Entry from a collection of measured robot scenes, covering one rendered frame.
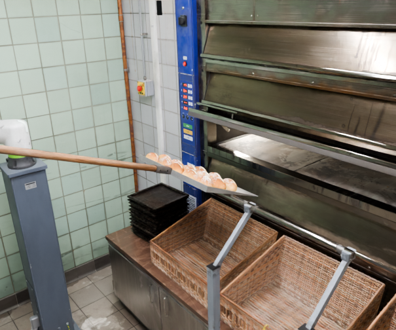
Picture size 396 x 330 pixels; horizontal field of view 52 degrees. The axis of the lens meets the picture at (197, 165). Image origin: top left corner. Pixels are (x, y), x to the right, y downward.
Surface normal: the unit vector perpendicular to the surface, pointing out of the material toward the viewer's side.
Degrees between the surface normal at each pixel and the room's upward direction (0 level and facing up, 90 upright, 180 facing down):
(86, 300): 0
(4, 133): 88
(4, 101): 90
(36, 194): 90
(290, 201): 70
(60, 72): 90
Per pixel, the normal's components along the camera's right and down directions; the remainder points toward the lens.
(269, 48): -0.73, -0.07
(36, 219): 0.62, 0.28
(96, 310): -0.03, -0.93
